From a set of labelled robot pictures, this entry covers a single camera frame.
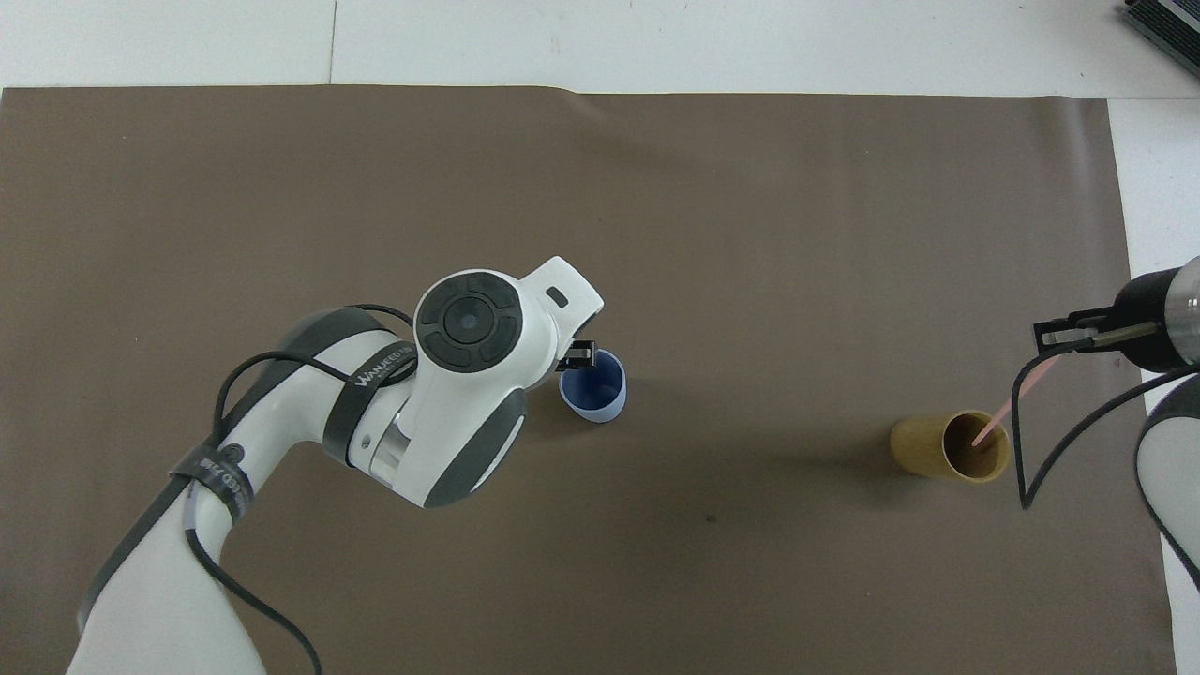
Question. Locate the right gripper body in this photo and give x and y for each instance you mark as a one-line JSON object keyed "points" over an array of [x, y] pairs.
{"points": [[1148, 319]]}

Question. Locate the blue cup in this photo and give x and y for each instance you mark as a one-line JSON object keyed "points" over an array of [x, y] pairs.
{"points": [[600, 403]]}

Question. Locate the pink chopstick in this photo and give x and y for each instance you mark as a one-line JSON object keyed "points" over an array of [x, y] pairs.
{"points": [[1022, 394]]}

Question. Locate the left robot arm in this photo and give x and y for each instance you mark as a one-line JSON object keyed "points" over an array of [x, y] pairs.
{"points": [[469, 403]]}

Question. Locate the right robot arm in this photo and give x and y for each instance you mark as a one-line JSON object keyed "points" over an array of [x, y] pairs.
{"points": [[1167, 441]]}

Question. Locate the yellow cup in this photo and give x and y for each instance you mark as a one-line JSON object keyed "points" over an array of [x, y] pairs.
{"points": [[923, 448]]}

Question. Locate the black stand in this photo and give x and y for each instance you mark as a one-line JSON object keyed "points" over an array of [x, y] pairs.
{"points": [[1167, 26]]}

